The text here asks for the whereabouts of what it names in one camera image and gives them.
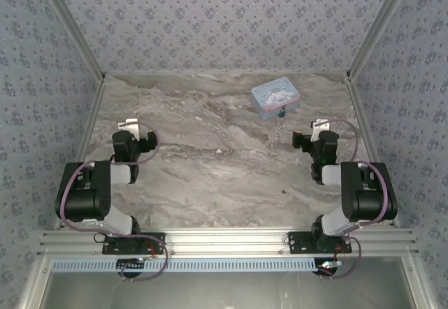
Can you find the aluminium frame post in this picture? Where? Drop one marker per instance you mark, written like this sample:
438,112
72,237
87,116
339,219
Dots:
70,25
381,25

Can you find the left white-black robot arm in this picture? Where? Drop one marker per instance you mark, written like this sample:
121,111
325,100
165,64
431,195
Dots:
105,183

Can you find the aluminium front rail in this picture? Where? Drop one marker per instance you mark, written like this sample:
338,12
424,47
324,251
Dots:
224,242

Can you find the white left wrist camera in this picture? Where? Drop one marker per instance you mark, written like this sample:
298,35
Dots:
127,124

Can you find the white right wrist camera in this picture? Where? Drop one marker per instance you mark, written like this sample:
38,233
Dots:
320,126

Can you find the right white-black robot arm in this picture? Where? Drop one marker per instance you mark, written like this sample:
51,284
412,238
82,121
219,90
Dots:
364,190

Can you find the grey metal sheet panel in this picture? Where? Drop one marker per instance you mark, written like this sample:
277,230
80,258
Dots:
224,291

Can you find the light blue cartoon tin box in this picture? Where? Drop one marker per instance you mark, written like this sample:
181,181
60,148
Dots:
274,93

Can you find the small black controller board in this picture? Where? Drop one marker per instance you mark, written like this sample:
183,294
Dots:
329,266
131,265

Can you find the small padlock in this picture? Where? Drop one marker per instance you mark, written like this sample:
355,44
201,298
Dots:
282,113

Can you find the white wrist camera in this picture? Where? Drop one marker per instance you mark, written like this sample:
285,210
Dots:
127,124
320,126

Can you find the aluminium table side rail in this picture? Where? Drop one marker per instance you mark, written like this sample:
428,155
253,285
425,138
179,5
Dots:
87,141
364,120

